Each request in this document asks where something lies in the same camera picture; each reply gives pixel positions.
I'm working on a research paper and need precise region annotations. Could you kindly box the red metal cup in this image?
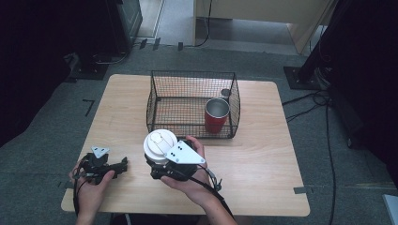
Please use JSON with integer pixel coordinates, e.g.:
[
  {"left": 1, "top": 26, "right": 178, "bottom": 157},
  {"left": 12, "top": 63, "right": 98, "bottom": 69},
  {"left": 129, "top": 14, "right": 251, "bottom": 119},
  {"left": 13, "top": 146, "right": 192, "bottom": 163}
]
[{"left": 204, "top": 97, "right": 231, "bottom": 134}]

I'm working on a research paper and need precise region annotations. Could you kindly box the black wire basket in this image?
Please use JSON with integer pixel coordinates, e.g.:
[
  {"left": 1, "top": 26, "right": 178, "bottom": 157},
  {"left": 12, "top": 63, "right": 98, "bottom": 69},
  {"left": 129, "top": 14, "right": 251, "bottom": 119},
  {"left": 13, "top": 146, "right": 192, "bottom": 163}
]
[{"left": 145, "top": 69, "right": 242, "bottom": 140}]

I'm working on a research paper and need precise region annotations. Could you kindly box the black hanging cable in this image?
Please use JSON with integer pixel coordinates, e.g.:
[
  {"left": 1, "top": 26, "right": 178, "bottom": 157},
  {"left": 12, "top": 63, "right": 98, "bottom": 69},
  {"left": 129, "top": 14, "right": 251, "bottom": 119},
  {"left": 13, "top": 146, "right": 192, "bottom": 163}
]
[{"left": 183, "top": 0, "right": 214, "bottom": 49}]

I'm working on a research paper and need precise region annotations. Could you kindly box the black cabinet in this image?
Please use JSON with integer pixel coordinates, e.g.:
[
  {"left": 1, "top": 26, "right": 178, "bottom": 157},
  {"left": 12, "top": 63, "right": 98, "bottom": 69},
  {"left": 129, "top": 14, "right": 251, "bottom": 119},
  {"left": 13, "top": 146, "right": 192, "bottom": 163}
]
[{"left": 104, "top": 0, "right": 144, "bottom": 54}]

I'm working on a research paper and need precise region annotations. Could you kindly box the person's right hand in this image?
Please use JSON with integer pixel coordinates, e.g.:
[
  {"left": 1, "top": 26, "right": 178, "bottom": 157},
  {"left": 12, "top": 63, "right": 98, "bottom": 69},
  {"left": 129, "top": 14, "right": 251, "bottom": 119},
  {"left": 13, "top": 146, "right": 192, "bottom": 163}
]
[{"left": 160, "top": 135, "right": 221, "bottom": 210}]

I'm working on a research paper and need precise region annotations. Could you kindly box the white flat object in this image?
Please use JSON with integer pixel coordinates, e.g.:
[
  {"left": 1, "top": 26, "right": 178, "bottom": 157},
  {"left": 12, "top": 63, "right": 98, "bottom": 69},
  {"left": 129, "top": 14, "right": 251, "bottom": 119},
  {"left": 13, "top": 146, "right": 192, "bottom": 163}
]
[{"left": 381, "top": 193, "right": 398, "bottom": 225}]

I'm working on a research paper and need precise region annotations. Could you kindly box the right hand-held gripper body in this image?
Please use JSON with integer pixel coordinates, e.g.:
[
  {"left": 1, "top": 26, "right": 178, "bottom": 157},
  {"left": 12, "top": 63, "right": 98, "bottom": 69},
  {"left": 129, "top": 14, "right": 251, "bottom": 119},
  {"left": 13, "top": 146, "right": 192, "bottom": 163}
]
[{"left": 150, "top": 139, "right": 207, "bottom": 183}]

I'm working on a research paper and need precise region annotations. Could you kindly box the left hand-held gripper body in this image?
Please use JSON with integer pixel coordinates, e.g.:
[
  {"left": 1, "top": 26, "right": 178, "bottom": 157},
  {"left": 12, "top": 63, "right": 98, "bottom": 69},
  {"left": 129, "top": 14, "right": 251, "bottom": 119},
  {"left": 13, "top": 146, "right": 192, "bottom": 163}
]
[{"left": 79, "top": 144, "right": 115, "bottom": 186}]

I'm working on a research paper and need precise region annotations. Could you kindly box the white cup with lid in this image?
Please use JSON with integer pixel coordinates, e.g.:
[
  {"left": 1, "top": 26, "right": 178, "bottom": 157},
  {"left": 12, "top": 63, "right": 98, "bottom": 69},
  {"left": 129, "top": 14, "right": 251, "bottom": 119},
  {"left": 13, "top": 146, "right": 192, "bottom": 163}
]
[{"left": 143, "top": 128, "right": 179, "bottom": 166}]

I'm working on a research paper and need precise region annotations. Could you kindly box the black stand base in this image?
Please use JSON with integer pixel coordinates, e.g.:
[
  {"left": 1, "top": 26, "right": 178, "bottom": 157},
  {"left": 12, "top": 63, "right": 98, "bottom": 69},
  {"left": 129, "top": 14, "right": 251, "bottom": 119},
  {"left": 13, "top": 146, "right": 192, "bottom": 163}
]
[
  {"left": 283, "top": 65, "right": 331, "bottom": 92},
  {"left": 64, "top": 52, "right": 110, "bottom": 83}
]

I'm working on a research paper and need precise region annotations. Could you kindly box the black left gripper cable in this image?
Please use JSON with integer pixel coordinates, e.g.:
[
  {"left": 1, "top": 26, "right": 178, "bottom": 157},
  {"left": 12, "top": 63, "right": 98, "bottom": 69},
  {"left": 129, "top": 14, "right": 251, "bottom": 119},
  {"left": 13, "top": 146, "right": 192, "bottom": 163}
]
[{"left": 71, "top": 158, "right": 87, "bottom": 218}]

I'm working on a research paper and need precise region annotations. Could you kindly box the light wooden furniture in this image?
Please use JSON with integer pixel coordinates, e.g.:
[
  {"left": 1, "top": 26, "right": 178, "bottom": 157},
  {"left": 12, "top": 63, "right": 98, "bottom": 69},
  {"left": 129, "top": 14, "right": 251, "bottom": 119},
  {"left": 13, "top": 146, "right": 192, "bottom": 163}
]
[{"left": 192, "top": 0, "right": 340, "bottom": 54}]

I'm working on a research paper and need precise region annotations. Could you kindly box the person's left hand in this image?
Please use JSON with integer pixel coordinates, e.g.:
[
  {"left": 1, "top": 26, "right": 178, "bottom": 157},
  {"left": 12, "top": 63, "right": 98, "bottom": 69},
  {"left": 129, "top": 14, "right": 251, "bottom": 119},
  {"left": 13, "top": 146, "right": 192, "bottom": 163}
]
[{"left": 68, "top": 159, "right": 116, "bottom": 215}]

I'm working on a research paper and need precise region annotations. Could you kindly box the grey cable plug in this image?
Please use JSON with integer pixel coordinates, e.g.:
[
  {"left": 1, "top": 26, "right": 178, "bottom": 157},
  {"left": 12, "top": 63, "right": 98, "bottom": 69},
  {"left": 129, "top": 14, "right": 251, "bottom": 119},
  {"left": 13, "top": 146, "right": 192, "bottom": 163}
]
[{"left": 205, "top": 168, "right": 223, "bottom": 192}]

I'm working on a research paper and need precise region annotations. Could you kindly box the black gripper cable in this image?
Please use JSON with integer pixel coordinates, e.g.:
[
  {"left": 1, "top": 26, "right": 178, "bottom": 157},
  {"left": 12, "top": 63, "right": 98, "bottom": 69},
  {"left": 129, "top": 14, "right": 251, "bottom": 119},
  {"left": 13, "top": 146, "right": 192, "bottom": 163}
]
[
  {"left": 187, "top": 174, "right": 235, "bottom": 219},
  {"left": 71, "top": 158, "right": 87, "bottom": 218}
]

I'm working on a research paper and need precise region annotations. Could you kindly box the black floor cable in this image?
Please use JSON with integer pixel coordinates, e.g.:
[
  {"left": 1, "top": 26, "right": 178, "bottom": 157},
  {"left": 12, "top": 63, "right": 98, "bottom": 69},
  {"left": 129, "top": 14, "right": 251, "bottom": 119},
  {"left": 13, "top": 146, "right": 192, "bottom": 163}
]
[{"left": 281, "top": 88, "right": 338, "bottom": 225}]

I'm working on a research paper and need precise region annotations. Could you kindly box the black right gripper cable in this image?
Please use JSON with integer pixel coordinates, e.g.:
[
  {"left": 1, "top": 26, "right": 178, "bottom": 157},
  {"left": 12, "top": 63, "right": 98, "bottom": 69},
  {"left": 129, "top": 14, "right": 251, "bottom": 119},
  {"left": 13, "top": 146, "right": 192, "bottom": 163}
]
[{"left": 187, "top": 174, "right": 235, "bottom": 219}]

